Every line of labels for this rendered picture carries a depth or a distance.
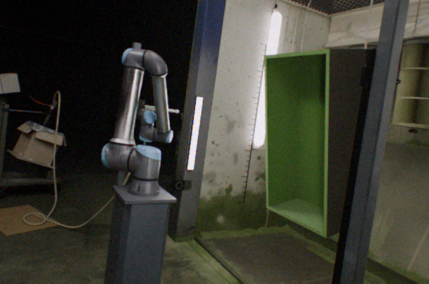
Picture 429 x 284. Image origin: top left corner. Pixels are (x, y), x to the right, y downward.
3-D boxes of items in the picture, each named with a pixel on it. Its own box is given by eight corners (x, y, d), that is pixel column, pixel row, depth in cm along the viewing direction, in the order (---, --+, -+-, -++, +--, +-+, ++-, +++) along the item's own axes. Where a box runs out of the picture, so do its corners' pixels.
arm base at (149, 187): (132, 196, 187) (134, 179, 187) (123, 187, 204) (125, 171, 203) (164, 196, 196) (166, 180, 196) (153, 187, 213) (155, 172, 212)
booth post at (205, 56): (167, 234, 304) (200, -21, 292) (185, 233, 312) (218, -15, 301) (175, 242, 288) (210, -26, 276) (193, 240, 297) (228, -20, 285)
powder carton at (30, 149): (4, 147, 376) (20, 115, 383) (43, 159, 405) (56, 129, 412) (17, 157, 338) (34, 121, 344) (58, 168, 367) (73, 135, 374)
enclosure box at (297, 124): (298, 198, 285) (298, 54, 266) (361, 224, 234) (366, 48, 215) (266, 207, 268) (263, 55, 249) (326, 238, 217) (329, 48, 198)
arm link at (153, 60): (168, 48, 202) (174, 137, 242) (149, 46, 205) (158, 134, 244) (162, 56, 193) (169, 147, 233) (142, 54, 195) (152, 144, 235)
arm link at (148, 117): (143, 124, 230) (145, 110, 230) (138, 122, 241) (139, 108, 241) (156, 125, 235) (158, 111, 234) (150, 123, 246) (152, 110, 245)
